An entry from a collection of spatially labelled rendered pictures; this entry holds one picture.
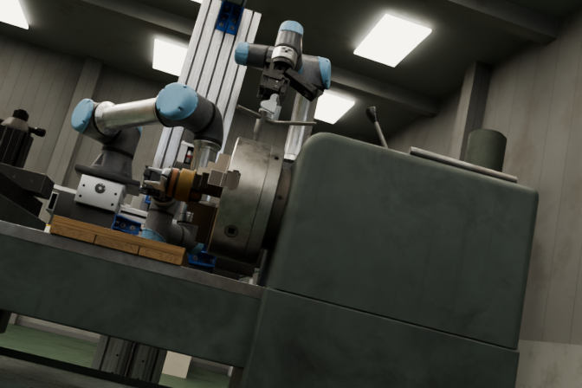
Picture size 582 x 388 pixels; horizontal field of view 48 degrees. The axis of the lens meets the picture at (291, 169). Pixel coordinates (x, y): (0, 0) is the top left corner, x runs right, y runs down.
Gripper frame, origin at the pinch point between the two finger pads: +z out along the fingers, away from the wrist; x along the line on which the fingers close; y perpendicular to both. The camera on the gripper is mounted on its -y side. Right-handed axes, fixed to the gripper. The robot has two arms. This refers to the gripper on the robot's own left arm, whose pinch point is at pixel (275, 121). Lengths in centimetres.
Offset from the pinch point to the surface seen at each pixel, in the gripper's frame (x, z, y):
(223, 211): 14.6, 37.3, 7.2
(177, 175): 5.9, 27.0, 21.2
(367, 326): 18, 57, -30
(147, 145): -919, -461, 188
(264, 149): 15.2, 18.3, 1.5
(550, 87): -364, -364, -288
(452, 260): 22, 38, -47
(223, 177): 15.9, 29.4, 9.5
